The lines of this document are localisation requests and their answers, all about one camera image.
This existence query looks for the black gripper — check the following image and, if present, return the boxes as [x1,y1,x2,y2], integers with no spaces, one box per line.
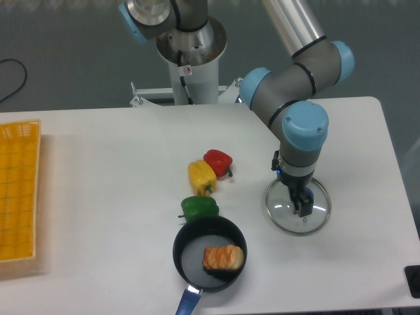
[271,150,314,217]

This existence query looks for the glass pot lid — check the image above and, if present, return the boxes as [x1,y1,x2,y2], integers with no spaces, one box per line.
[265,178,331,236]

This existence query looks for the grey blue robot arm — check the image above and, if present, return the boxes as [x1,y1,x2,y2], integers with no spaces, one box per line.
[119,1,354,217]

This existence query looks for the red bell pepper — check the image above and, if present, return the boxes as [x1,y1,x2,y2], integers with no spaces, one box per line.
[203,149,233,179]

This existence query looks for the toy salmon piece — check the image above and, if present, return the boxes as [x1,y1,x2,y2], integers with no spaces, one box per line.
[202,245,245,272]

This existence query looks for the yellow bell pepper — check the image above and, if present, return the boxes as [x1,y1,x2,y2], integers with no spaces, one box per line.
[188,160,217,196]

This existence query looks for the green bell pepper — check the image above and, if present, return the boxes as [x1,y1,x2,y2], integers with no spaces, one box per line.
[178,196,219,223]

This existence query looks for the black table grommet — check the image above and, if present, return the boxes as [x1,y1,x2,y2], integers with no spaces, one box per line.
[404,265,420,299]

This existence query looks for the yellow plastic basket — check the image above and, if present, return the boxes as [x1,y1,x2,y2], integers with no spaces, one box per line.
[1,119,41,263]

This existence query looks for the black pot blue handle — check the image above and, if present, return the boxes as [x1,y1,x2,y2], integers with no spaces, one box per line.
[173,217,247,314]

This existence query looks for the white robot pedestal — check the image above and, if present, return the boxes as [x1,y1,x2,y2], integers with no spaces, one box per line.
[130,17,242,107]

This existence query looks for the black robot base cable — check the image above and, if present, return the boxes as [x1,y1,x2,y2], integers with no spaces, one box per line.
[177,49,195,106]

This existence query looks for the black cable on floor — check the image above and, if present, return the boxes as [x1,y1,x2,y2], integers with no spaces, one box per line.
[0,58,28,103]

